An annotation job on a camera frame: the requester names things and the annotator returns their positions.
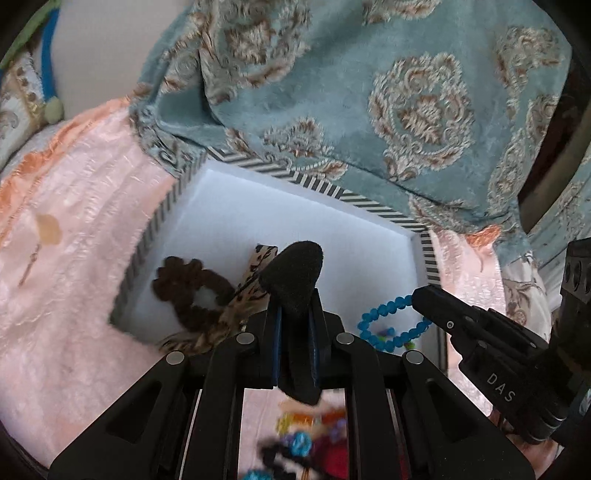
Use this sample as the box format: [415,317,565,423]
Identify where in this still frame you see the leopard print hair bow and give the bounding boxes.
[158,244,279,356]

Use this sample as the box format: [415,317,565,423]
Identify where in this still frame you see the blue bead bracelet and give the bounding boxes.
[355,294,434,354]

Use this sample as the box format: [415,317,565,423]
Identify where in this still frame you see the brown scrunchie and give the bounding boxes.
[151,256,235,333]

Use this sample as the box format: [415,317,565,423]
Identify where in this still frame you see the red velvet hair bow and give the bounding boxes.
[311,436,349,480]

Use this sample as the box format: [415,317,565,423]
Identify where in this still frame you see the striped white tray box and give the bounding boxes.
[110,152,440,344]

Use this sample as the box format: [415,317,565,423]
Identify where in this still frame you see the teal damask patterned fabric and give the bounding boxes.
[130,1,590,265]

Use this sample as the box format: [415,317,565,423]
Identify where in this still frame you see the pink textured blanket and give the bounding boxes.
[0,95,507,480]

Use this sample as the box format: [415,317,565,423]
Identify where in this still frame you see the green blue plush toy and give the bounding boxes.
[1,1,64,124]

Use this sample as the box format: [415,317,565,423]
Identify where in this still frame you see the embroidered cream cushion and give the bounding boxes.
[0,50,46,169]

